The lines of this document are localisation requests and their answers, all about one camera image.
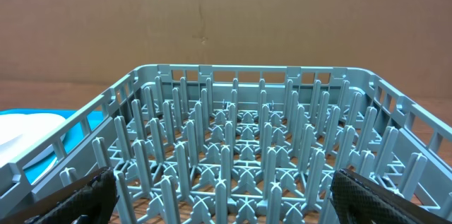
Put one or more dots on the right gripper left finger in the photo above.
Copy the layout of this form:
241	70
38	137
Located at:
90	199

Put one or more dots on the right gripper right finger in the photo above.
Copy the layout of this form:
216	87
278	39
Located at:
357	199

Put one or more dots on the grey dishwasher rack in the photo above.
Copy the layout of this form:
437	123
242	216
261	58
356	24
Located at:
220	144

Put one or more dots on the large pink plate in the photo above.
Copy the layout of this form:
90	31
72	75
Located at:
21	131

